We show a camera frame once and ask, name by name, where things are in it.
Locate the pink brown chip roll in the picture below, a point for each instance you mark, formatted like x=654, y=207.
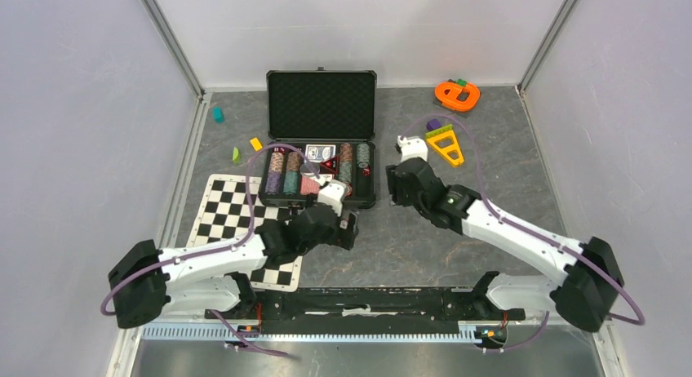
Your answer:
x=276, y=162

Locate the green blue chip roll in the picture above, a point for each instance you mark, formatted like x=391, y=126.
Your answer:
x=345, y=174

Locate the teal toy block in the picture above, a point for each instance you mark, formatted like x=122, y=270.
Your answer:
x=218, y=114

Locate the brown 100 chip roll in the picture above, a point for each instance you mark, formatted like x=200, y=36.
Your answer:
x=293, y=162

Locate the black poker carrying case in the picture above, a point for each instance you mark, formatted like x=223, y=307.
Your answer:
x=321, y=107

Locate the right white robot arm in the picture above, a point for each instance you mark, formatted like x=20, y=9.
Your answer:
x=579, y=281

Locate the green half-round block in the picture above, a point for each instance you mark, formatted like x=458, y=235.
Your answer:
x=236, y=156

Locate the orange toy track piece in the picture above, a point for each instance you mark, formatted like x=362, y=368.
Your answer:
x=458, y=96

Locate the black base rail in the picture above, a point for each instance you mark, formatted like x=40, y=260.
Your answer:
x=369, y=313

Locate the teal poker chip roll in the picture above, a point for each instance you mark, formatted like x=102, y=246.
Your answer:
x=291, y=183

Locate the brown poker chip roll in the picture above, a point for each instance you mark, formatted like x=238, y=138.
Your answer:
x=346, y=153

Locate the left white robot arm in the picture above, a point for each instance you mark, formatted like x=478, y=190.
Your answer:
x=149, y=282

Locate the red playing card deck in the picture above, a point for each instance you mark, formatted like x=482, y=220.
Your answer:
x=309, y=186

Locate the black white chessboard mat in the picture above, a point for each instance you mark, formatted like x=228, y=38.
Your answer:
x=225, y=211

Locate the grey green chip roll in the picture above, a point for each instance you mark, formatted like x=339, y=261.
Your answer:
x=363, y=155

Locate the yellow triangle toy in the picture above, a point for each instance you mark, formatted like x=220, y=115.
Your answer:
x=444, y=142

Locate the blue playing card deck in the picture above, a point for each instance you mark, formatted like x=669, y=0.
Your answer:
x=319, y=152

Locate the purple poker chip roll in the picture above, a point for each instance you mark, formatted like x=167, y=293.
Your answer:
x=273, y=183

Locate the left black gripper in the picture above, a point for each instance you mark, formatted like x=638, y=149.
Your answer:
x=348, y=231

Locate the clear round disc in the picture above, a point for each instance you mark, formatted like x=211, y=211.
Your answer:
x=310, y=169

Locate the yellow toy block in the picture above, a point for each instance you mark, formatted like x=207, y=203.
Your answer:
x=256, y=144

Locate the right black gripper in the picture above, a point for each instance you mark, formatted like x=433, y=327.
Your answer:
x=395, y=188

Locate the purple toy block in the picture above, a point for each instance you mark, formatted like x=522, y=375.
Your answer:
x=433, y=124

